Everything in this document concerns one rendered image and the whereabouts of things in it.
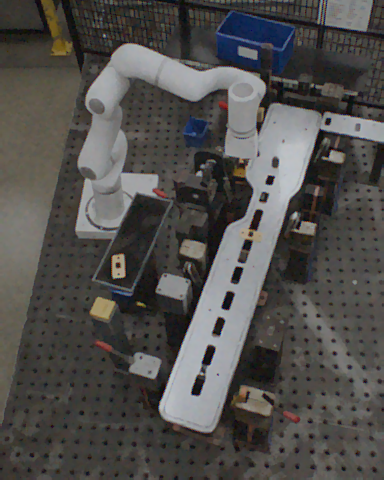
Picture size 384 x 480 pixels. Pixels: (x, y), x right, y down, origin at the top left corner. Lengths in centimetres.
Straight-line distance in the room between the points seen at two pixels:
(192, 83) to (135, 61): 18
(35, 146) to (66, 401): 208
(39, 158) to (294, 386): 231
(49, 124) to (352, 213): 220
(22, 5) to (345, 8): 246
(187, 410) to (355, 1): 171
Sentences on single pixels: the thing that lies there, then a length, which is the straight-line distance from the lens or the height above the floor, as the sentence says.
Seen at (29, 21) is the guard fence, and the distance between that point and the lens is 457.
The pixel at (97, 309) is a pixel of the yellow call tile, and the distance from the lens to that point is 192.
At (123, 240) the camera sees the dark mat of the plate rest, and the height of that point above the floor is 116.
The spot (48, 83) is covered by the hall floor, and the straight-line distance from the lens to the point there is 441.
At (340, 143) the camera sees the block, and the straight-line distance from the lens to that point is 253.
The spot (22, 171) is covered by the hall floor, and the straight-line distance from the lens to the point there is 391.
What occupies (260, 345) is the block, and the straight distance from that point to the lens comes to 197.
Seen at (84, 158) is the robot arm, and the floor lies 118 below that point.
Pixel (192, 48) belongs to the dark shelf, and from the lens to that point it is 285.
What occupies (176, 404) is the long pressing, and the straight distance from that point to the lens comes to 194.
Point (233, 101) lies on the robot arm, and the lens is 178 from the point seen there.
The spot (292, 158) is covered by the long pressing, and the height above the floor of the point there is 100.
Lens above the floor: 284
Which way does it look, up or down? 55 degrees down
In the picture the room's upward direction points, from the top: 6 degrees counter-clockwise
